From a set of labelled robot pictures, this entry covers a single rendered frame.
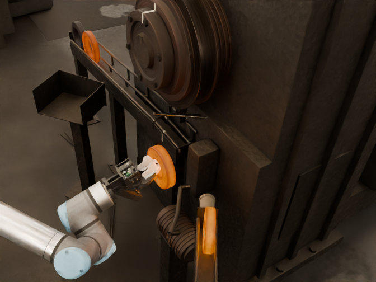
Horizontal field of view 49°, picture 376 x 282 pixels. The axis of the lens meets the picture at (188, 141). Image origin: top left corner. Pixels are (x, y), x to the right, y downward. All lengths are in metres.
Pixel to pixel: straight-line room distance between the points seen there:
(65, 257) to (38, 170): 1.49
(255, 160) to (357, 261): 1.13
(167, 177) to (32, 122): 1.82
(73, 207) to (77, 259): 0.20
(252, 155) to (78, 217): 0.61
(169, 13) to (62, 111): 0.92
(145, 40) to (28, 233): 0.71
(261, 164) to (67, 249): 0.67
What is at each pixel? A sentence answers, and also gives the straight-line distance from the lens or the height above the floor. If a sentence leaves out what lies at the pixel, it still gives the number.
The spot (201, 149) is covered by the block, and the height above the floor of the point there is 0.80.
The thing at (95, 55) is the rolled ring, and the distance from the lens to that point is 2.39.
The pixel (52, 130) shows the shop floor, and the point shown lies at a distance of 2.94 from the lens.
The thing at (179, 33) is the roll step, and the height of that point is 1.23.
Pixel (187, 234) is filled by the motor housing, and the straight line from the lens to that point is 1.61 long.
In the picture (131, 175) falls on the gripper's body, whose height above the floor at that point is 0.88.
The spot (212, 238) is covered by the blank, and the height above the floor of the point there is 0.75.
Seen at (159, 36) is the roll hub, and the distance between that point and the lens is 1.35.
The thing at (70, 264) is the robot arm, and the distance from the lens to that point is 1.23.
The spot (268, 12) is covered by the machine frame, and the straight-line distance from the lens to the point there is 1.25.
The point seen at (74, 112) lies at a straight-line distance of 2.06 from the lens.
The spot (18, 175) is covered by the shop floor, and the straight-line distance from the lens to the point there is 2.67.
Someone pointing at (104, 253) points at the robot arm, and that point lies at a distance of 1.35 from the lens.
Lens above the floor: 1.84
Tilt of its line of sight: 41 degrees down
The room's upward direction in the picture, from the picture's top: 4 degrees clockwise
